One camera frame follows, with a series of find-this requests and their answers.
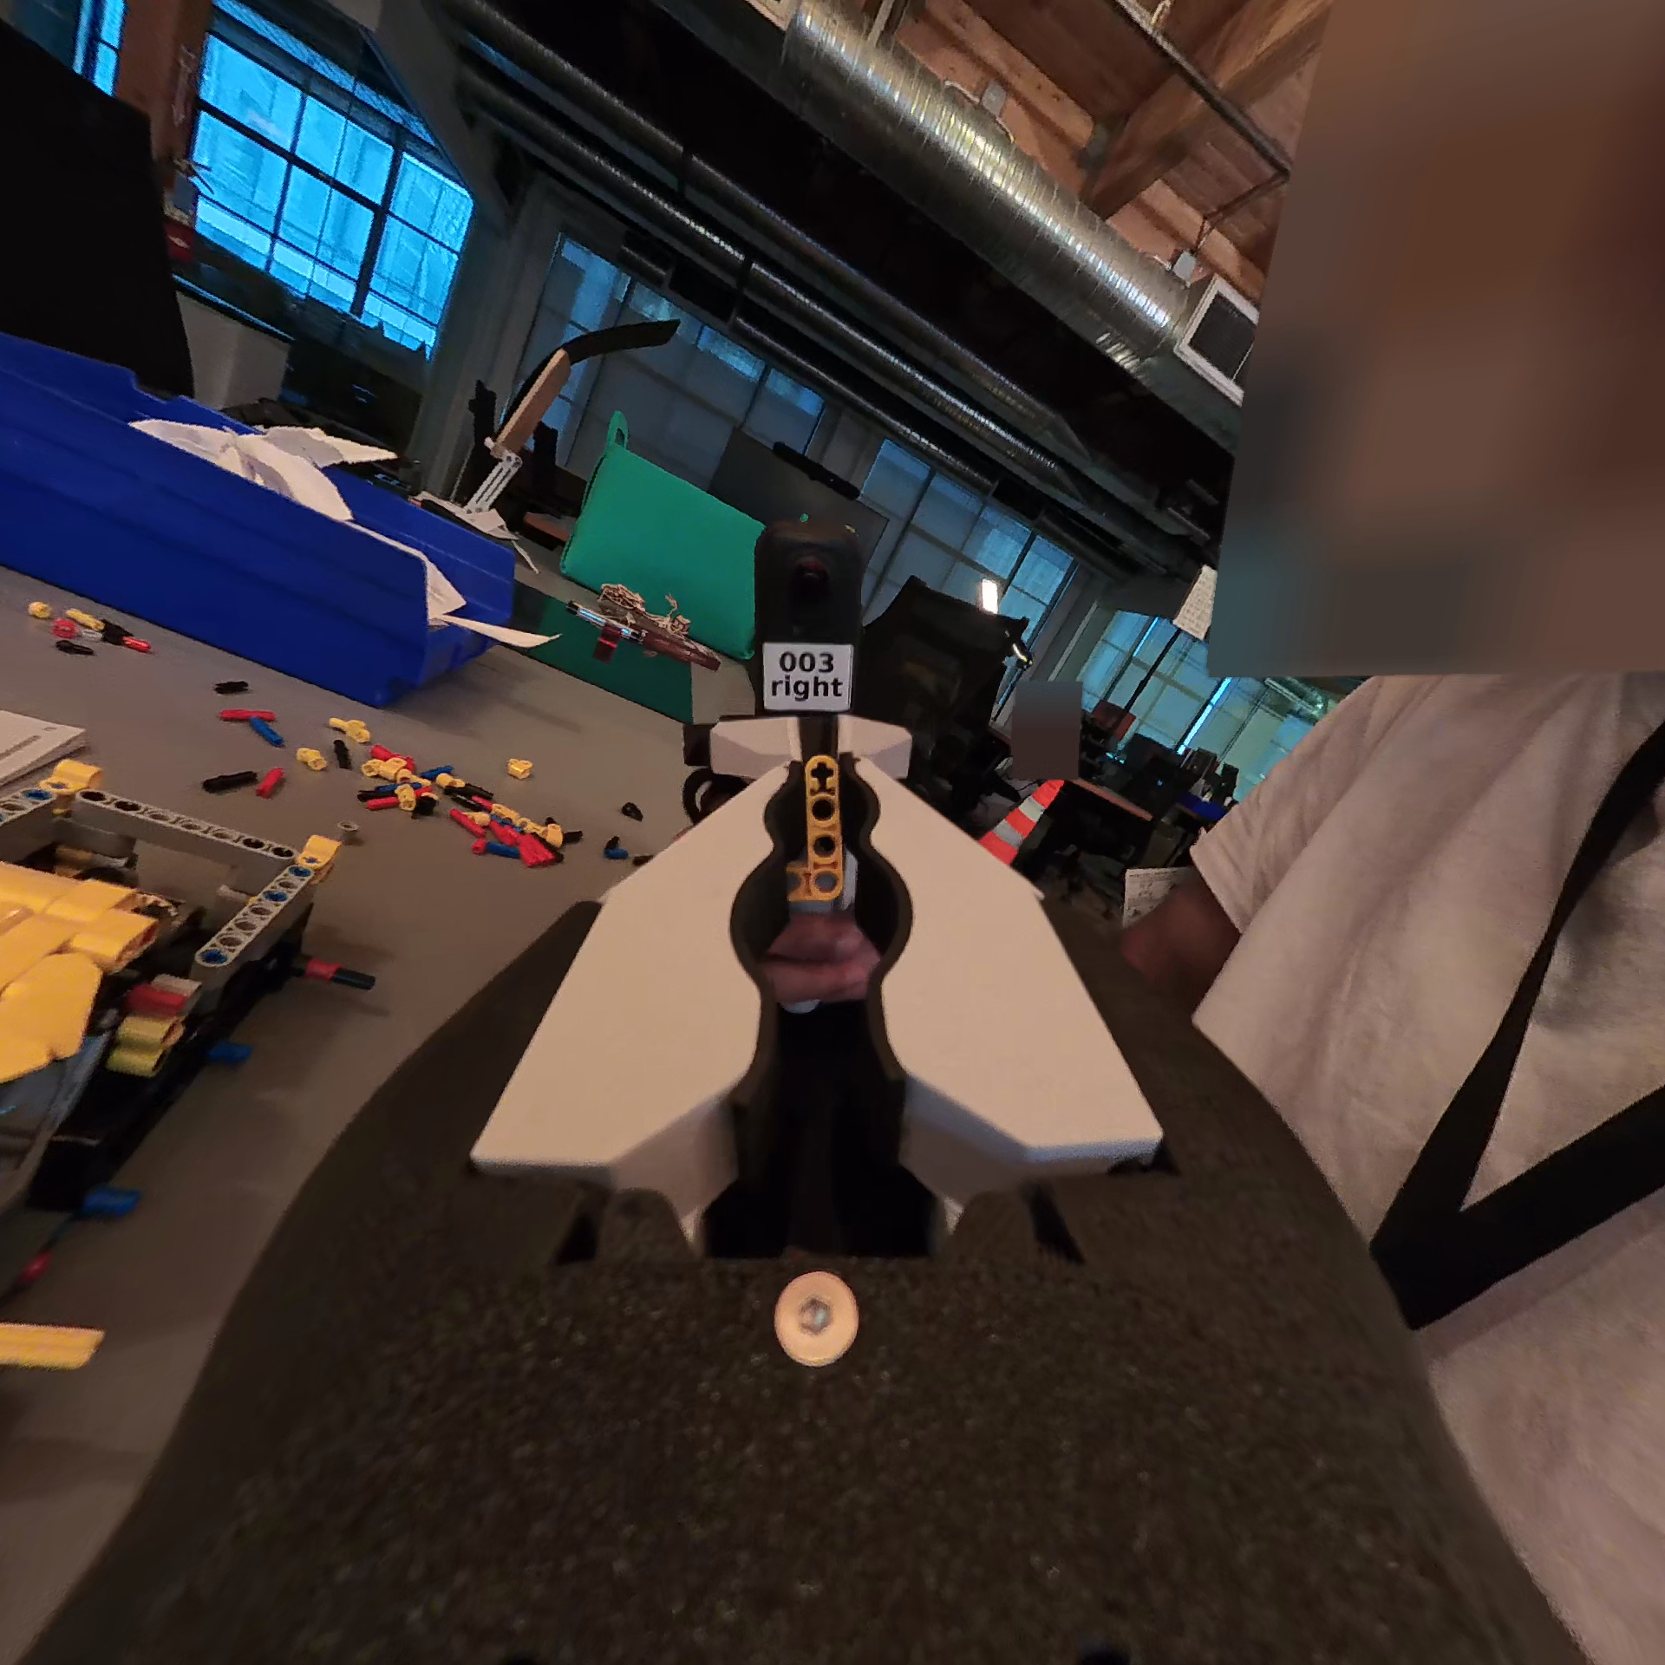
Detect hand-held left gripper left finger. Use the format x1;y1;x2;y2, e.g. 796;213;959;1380
471;767;796;1231

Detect brown toy model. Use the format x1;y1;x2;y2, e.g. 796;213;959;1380
570;584;724;673

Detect black lanyard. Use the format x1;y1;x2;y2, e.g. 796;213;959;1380
1374;721;1665;1335

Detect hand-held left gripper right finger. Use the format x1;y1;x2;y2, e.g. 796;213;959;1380
844;761;1165;1200

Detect crumpled white papers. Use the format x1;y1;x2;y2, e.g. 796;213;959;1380
131;416;564;654

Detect black office chair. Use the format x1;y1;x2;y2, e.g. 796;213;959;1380
858;579;1032;810

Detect green upright panel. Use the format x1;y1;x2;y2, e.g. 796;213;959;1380
561;412;773;725

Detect open instruction booklet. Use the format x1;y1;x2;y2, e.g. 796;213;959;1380
0;710;93;791

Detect grey desk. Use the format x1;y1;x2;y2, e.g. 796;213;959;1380
0;565;732;1614

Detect blue storage bin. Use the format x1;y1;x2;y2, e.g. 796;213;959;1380
0;329;517;711

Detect partly built yellow toy car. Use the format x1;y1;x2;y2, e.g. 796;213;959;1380
0;759;381;1372

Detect person's right hand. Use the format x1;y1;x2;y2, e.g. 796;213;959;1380
760;914;886;1005

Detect black monitor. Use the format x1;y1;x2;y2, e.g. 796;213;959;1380
0;26;201;401

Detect large dark wall screen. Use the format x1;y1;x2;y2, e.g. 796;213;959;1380
710;431;896;550

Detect small heap of coloured pins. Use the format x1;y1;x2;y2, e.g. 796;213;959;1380
28;602;656;874

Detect small yellow angled beam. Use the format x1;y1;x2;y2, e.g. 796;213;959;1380
782;753;855;907

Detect white t-shirt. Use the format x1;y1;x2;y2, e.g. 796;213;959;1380
1188;673;1665;1665

